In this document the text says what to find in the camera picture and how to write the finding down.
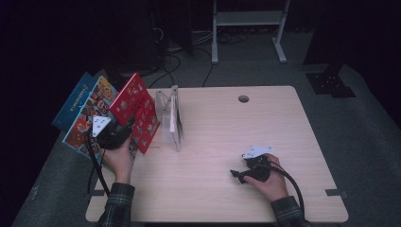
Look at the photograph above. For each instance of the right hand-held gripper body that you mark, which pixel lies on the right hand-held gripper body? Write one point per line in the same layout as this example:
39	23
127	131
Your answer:
260	168

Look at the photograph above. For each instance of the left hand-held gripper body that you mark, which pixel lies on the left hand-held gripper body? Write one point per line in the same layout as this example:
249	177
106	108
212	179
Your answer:
113	137

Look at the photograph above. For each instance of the red picture book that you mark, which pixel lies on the red picture book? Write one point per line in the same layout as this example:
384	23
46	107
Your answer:
138	101

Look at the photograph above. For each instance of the clear acrylic expandable book rack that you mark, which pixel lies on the clear acrylic expandable book rack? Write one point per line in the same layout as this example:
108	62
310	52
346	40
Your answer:
162	101

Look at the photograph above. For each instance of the light blue animal picture book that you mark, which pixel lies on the light blue animal picture book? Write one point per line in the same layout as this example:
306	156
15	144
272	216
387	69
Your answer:
94	104

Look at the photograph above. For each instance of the dark blue monster picture book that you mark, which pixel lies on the dark blue monster picture book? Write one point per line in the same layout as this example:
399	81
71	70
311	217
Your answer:
75	101

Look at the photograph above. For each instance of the person's right hand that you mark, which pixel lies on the person's right hand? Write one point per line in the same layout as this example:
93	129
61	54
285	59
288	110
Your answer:
272	186

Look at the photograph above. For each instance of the person's left hand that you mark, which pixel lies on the person's left hand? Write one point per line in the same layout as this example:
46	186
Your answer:
121	164

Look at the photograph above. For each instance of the grey tape strip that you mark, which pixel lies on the grey tape strip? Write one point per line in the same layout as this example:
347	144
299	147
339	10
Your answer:
334	192
101	193

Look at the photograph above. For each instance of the white metal stand frame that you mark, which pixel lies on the white metal stand frame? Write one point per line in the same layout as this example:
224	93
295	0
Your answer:
249	18

